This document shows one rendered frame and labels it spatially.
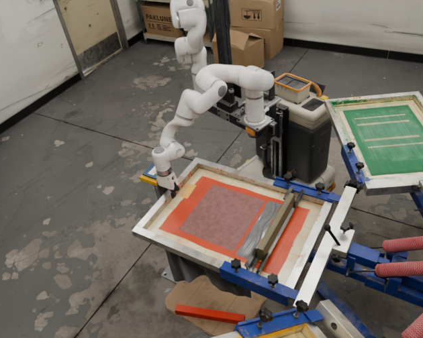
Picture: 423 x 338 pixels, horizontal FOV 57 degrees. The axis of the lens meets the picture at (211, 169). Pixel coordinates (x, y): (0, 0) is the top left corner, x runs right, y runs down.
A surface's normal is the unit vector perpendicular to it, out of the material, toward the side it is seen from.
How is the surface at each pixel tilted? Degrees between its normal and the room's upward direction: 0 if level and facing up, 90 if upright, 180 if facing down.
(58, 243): 0
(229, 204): 0
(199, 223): 0
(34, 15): 90
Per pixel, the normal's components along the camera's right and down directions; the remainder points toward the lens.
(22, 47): 0.86, 0.26
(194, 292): -0.11, -0.75
